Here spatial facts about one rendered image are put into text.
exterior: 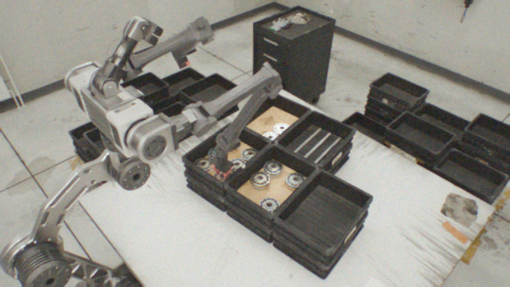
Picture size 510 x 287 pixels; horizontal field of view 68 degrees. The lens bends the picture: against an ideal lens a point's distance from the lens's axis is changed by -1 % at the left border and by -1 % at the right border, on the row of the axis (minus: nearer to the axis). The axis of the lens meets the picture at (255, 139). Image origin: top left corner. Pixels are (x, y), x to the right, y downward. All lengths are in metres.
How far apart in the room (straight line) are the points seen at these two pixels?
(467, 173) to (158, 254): 2.16
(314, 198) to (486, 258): 1.55
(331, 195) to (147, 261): 0.94
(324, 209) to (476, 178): 1.44
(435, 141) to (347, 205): 1.28
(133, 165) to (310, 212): 0.85
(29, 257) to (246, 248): 0.91
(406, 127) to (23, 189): 3.04
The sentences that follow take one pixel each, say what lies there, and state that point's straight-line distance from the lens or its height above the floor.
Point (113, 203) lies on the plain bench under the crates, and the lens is 2.20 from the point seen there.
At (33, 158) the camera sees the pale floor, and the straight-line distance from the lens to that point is 3.83.
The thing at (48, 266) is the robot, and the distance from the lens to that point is 1.73.
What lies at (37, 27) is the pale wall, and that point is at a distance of 4.39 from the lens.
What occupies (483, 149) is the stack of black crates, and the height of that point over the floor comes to 0.50.
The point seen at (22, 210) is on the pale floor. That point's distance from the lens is 3.41.
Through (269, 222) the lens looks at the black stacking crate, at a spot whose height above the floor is 0.87.
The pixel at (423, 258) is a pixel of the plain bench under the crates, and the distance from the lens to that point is 2.05.
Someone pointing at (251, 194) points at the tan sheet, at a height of 0.83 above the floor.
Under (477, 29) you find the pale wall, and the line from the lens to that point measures 4.69.
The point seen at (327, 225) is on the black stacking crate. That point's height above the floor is 0.83.
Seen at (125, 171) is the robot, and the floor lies 1.19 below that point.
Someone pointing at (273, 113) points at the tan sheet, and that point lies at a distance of 2.45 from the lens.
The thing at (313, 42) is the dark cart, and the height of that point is 0.77.
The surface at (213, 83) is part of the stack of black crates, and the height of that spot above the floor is 0.50.
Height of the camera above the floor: 2.29
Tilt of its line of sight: 40 degrees down
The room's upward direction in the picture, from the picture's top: 1 degrees clockwise
